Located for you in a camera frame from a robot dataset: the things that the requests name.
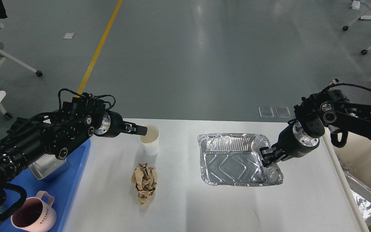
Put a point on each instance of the aluminium foil tray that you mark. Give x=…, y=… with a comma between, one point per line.
x=233, y=159

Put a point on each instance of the white bin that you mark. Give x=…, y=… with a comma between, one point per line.
x=359, y=161

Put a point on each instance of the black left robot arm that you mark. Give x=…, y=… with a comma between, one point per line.
x=59, y=133

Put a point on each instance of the white paper cup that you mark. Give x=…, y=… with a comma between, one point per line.
x=150, y=141

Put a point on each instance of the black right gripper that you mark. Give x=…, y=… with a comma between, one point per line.
x=293, y=142

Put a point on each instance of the crumpled brown paper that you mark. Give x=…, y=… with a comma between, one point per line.
x=145, y=180

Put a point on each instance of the blue plastic tray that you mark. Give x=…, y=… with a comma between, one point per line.
x=63, y=187

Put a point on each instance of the stainless steel tray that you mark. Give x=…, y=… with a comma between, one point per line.
x=47, y=168

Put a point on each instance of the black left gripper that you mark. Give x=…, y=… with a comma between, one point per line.
x=112, y=125

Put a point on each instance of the pink mug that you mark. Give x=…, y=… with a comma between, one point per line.
x=36, y=214

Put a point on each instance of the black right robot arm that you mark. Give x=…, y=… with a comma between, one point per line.
x=329, y=108

